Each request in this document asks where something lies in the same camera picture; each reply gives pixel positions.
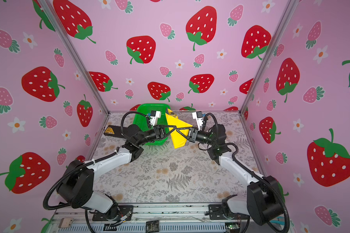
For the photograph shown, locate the black box yellow label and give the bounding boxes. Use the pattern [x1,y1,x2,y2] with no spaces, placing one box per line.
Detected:
[103,125,124,138]

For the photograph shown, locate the green plastic basket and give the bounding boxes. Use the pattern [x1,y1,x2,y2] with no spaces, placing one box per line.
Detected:
[130,103,171,132]

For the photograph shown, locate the small black circuit board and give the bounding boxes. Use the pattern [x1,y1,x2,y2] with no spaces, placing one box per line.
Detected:
[145,220,160,233]

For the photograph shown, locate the small beige box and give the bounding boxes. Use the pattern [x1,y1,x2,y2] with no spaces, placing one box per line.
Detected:
[58,217,74,229]

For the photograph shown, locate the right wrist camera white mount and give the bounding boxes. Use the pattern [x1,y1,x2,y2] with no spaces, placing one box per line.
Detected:
[192,111,204,131]

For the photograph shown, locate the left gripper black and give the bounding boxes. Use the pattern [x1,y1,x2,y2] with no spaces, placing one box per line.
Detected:
[136,127,175,149]

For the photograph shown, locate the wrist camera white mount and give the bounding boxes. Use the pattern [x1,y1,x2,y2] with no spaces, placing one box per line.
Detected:
[150,110,161,126]
[192,111,204,131]

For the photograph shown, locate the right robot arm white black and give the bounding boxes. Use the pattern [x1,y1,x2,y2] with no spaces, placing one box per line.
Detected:
[167,112,290,233]

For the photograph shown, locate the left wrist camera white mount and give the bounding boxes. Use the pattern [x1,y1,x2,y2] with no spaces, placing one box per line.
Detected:
[150,110,161,126]

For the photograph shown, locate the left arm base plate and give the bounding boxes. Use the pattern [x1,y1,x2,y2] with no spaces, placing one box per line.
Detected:
[92,205,134,222]

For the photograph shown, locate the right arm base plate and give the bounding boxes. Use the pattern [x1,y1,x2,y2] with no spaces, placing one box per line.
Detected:
[204,204,238,220]

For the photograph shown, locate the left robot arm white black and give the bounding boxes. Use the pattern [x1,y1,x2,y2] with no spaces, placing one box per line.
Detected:
[43,112,198,220]

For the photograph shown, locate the yellow paper napkin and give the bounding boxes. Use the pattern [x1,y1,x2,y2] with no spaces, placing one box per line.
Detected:
[165,108,193,149]

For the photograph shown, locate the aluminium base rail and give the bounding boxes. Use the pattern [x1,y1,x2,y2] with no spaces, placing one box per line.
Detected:
[46,202,295,233]

